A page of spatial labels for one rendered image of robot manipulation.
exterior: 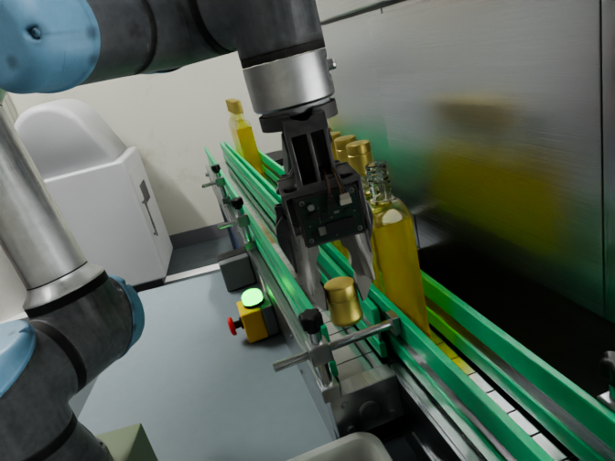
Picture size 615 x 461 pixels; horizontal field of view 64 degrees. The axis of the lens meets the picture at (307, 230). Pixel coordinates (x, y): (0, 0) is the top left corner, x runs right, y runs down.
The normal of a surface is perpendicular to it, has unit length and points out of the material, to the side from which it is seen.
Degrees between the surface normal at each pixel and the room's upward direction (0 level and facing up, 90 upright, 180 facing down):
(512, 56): 90
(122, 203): 90
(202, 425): 0
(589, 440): 90
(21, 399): 88
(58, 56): 122
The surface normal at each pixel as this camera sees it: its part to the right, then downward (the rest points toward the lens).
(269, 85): -0.39, 0.40
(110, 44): 0.90, 0.32
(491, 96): -0.94, 0.30
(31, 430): 0.72, 0.04
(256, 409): -0.22, -0.91
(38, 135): 0.16, 0.33
